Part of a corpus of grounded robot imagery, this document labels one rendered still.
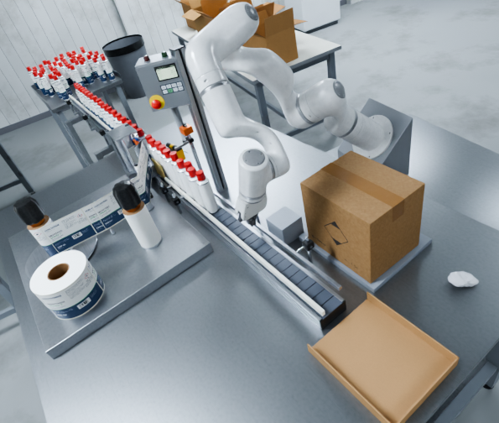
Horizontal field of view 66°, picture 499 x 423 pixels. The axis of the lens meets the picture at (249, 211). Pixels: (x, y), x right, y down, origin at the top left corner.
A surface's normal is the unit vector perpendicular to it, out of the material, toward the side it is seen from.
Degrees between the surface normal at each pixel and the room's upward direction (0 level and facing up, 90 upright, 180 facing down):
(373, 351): 0
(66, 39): 90
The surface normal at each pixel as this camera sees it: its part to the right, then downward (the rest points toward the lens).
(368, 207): -0.21, -0.74
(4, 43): 0.43, 0.52
